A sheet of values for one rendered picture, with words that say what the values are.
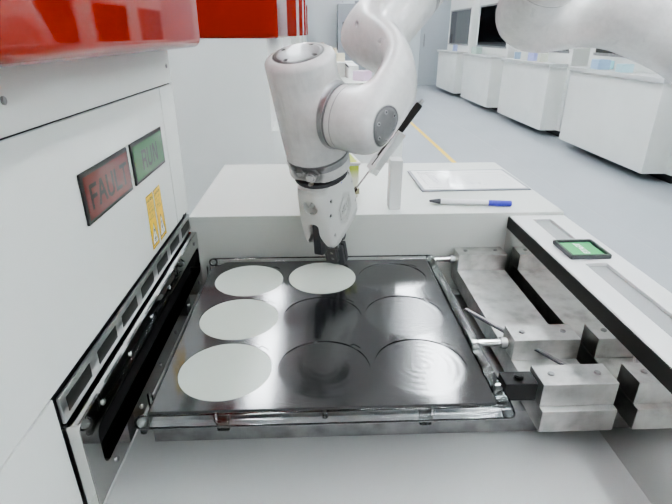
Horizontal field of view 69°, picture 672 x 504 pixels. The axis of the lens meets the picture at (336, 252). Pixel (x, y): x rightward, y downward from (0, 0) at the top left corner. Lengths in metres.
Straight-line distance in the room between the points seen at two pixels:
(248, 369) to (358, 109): 0.31
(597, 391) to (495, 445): 0.12
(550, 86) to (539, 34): 6.21
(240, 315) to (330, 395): 0.20
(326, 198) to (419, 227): 0.23
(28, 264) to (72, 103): 0.15
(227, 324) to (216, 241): 0.23
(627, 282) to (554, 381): 0.19
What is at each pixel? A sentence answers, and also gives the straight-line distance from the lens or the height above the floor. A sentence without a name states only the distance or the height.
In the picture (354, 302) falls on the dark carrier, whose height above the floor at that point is 0.90.
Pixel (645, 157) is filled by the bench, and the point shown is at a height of 0.23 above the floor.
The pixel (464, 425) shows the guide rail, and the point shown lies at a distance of 0.61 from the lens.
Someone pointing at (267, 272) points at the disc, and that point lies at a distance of 0.77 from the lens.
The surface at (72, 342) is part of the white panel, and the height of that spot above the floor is 1.00.
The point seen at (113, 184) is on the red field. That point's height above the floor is 1.10.
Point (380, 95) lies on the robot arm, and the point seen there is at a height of 1.18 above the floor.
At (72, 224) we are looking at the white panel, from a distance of 0.48.
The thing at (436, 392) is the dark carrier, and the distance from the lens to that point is 0.54.
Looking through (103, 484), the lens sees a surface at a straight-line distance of 0.54.
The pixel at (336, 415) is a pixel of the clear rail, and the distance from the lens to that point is 0.50.
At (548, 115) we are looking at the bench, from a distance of 7.17.
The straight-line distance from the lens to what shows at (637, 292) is 0.69.
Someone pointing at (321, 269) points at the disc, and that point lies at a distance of 0.77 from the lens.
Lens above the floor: 1.24
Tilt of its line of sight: 24 degrees down
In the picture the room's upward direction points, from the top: straight up
